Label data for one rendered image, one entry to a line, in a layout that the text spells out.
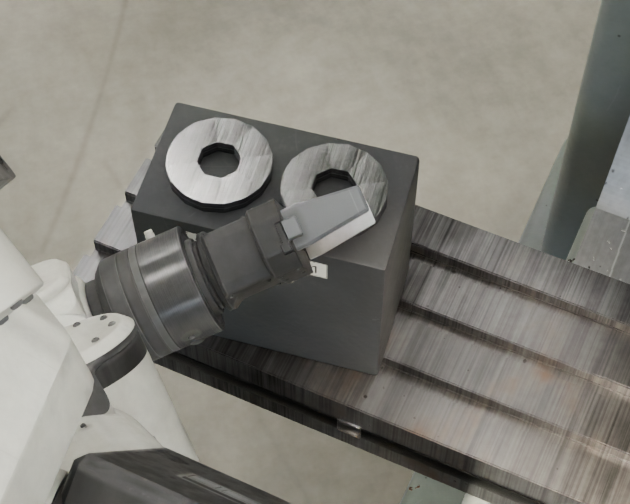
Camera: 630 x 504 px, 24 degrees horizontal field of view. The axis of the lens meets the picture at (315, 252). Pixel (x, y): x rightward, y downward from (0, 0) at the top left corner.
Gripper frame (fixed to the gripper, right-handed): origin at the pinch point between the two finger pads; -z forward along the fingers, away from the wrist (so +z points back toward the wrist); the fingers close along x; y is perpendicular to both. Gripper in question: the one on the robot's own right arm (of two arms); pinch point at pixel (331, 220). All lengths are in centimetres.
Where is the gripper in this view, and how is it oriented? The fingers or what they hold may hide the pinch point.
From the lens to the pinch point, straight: 111.7
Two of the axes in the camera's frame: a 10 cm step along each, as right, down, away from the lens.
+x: -0.9, -0.7, -9.9
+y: -4.0, -9.1, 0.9
